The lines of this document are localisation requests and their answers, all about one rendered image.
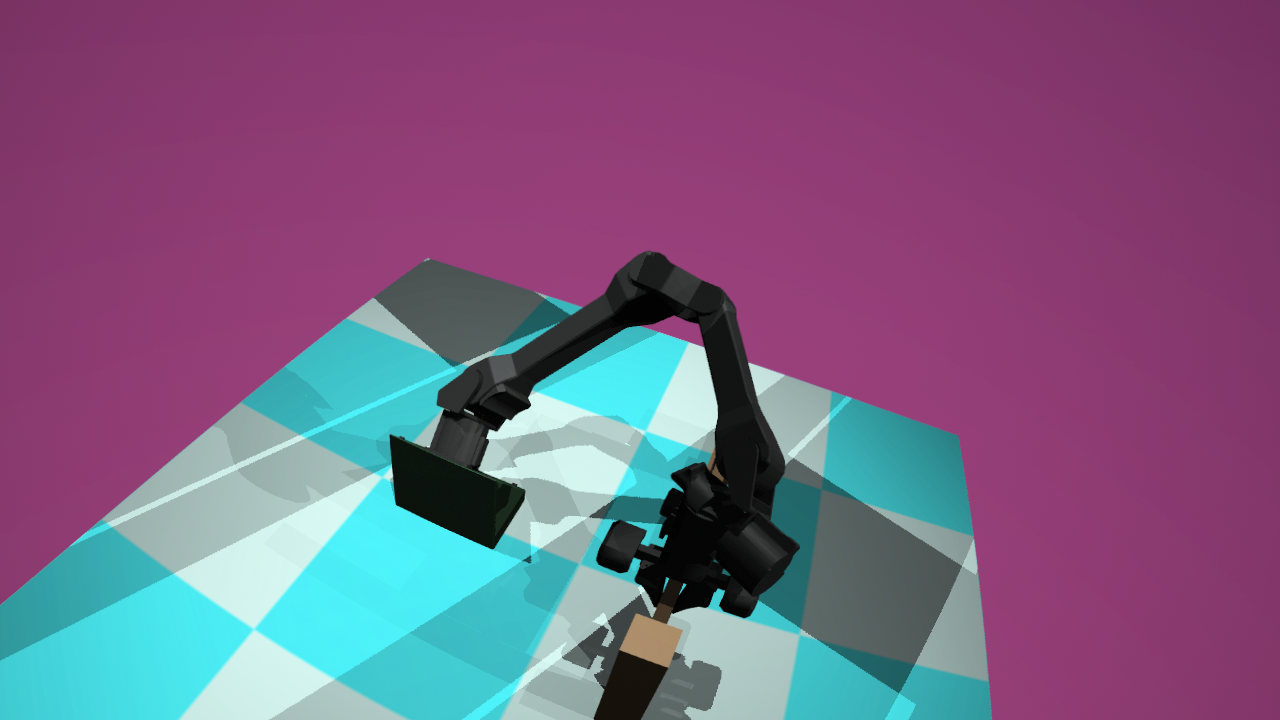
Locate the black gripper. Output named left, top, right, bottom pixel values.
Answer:
left=596, top=520, right=760, bottom=618

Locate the long brown wooden rail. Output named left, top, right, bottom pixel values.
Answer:
left=652, top=468, right=724, bottom=624

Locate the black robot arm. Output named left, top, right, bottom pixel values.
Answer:
left=425, top=251, right=800, bottom=597

